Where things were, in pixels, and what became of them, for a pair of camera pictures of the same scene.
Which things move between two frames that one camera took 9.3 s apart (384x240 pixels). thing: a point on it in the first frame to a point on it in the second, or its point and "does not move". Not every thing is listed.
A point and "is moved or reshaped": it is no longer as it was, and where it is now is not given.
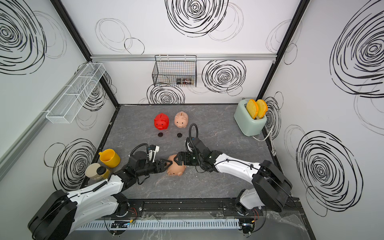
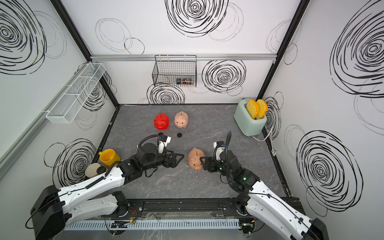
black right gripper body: (190, 159) to (216, 166)
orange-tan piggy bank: (174, 169) is moved or reshaped
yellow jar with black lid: (104, 172) does not move
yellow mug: (109, 157) does not move
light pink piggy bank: (181, 119) does not move
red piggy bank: (161, 121) does not move
